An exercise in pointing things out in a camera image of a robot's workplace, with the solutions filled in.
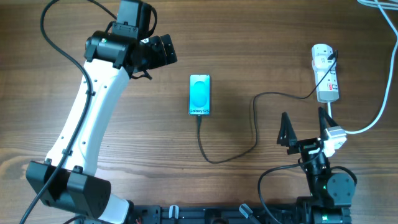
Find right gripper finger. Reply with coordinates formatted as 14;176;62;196
277;112;297;146
318;107;338;139

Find Galaxy smartphone teal screen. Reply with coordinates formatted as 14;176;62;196
188;74;211;115

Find black USB charging cable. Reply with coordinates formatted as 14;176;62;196
195;49;340;165

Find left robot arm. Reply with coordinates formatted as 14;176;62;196
25;1;177;223

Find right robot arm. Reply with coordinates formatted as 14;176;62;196
277;107;358;223

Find white USB charger plug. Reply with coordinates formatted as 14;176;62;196
312;54;336;72

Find white power strip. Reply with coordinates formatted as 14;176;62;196
312;44;340;103

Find white power strip cord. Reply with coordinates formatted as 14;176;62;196
326;0;398;135

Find white cables in corner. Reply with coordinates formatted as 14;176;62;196
356;0;398;11

